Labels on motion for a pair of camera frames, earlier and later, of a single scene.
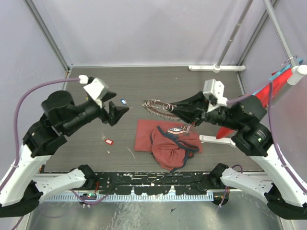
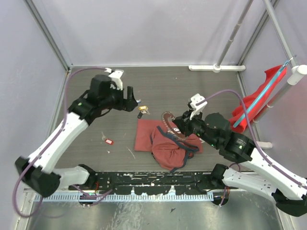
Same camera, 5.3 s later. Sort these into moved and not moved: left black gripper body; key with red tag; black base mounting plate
Moved: left black gripper body
Not moved: key with red tag; black base mounting plate
